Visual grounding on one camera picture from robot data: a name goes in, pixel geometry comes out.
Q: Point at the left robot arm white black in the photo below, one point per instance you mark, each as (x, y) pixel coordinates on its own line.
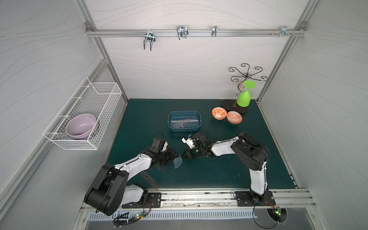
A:
(109, 189)

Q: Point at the green plastic goblet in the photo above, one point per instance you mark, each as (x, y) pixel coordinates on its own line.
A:
(245, 96)

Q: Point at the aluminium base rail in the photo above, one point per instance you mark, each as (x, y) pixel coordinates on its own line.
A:
(222, 198)

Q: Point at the metal single hook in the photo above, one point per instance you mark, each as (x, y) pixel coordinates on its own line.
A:
(214, 31)

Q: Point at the blue plastic storage box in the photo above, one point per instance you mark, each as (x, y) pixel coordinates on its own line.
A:
(186, 114)

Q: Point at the purple bowl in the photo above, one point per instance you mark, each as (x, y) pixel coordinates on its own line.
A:
(81, 126)

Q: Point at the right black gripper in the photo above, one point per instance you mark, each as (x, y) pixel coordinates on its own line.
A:
(190, 151)

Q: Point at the black metal cup stand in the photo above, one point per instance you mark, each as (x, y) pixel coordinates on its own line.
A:
(231, 104)

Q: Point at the green table mat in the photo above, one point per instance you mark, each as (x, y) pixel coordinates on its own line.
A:
(144, 118)

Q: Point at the aluminium top rail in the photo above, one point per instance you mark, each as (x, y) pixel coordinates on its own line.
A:
(166, 33)

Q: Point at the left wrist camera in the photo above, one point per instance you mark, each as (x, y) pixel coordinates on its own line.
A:
(159, 144)

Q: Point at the small clear triangle ruler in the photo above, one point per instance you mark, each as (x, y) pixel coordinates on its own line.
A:
(161, 169)

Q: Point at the long thin clear ruler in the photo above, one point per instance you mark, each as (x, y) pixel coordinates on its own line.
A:
(185, 121)

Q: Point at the metal double hook centre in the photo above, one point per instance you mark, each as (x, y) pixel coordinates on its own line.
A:
(182, 31)

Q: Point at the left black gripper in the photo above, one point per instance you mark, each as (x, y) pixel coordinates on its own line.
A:
(168, 155)

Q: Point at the metal hook right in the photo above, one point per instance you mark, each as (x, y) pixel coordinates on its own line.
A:
(283, 33)

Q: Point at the orange patterned bowl right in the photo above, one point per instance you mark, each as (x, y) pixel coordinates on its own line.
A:
(234, 117)

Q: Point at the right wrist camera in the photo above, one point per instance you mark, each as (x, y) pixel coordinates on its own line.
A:
(195, 140)

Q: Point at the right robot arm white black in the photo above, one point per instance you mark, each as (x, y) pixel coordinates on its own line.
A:
(251, 152)

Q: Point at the white wire basket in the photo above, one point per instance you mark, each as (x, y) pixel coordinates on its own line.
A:
(96, 98)

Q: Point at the dark straight stencil ruler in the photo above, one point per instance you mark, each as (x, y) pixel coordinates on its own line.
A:
(149, 179)

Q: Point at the metal double hook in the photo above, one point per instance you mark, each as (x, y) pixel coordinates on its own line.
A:
(149, 38)
(182, 31)

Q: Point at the orange patterned bowl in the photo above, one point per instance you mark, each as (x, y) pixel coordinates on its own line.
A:
(234, 117)
(219, 113)

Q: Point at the metal double hook left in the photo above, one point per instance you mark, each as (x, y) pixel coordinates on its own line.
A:
(149, 38)

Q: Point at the orange patterned bowl left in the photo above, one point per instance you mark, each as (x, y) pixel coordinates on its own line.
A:
(219, 113)

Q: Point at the blue semicircle protractor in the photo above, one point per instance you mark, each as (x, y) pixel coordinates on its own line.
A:
(177, 162)

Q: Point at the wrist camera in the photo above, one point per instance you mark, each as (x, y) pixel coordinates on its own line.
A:
(195, 140)
(159, 144)

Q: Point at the clear stencil template ruler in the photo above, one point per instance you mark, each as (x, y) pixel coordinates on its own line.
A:
(184, 125)

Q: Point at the white slotted cable duct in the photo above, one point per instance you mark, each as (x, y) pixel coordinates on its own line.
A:
(216, 214)

